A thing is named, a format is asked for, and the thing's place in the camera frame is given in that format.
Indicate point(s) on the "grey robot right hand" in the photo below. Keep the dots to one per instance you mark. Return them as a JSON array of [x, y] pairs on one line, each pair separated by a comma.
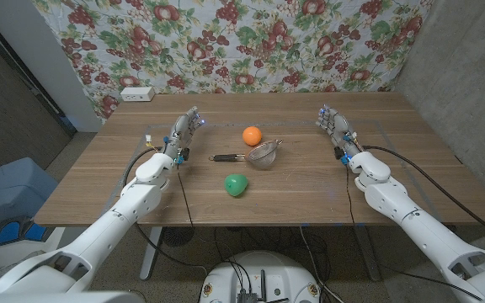
[[337, 126]]

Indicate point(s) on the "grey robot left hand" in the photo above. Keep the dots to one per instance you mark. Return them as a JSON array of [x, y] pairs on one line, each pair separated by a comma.
[[179, 136]]

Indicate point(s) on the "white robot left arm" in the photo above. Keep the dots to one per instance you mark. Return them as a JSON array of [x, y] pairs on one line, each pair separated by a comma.
[[99, 235]]

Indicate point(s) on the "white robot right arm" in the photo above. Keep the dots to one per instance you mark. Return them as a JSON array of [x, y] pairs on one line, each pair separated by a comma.
[[415, 227]]

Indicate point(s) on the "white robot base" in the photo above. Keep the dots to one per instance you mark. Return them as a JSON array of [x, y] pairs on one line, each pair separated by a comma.
[[263, 273]]

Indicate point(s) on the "orange ball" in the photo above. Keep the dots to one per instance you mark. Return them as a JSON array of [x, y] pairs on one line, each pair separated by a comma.
[[252, 136]]

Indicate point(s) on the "green ball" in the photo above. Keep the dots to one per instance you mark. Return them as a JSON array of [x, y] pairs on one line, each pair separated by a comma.
[[236, 184]]

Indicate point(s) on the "white power strip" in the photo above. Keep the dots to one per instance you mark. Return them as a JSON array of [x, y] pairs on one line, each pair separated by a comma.
[[137, 94]]

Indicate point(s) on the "black round floor fan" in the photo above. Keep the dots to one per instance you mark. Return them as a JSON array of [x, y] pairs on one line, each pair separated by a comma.
[[178, 236]]

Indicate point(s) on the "floral fruit print backdrop cloth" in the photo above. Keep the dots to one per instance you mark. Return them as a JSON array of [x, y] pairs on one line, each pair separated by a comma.
[[234, 50]]

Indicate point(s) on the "white table leg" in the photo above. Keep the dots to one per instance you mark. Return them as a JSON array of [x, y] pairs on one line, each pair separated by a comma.
[[150, 256]]

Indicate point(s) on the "grey table leg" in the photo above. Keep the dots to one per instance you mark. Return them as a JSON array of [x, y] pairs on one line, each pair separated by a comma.
[[368, 256]]

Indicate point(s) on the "white floor panel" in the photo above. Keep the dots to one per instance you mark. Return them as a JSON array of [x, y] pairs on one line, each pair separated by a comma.
[[53, 235]]

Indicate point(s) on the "blue-grey storage bin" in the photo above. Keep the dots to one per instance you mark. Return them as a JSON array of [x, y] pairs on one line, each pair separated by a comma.
[[11, 189]]

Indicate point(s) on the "black and blue foot pedal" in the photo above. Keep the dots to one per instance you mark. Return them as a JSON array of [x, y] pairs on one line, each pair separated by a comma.
[[13, 232]]

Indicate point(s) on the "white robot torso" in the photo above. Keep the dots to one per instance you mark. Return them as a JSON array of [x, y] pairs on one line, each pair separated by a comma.
[[57, 298]]

